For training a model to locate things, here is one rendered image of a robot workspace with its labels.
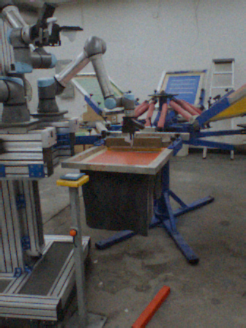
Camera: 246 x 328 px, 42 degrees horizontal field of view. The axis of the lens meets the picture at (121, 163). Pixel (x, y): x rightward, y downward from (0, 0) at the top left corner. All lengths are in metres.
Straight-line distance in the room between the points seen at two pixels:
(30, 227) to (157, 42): 5.02
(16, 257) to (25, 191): 0.46
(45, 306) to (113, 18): 5.79
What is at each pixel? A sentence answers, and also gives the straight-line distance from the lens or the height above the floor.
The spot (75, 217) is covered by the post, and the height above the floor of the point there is 0.74.
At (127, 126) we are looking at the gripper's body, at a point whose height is 1.14.
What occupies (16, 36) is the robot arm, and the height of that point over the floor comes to 1.65.
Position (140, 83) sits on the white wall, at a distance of 6.65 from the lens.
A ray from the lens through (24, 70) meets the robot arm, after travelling 1.52.
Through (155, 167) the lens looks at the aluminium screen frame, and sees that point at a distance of 1.76.
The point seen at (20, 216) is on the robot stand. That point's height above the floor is 0.62.
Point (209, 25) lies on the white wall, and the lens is 6.45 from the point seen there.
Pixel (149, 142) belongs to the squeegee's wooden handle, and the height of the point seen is 1.03.
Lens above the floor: 1.45
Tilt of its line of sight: 14 degrees down
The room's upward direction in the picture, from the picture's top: 2 degrees counter-clockwise
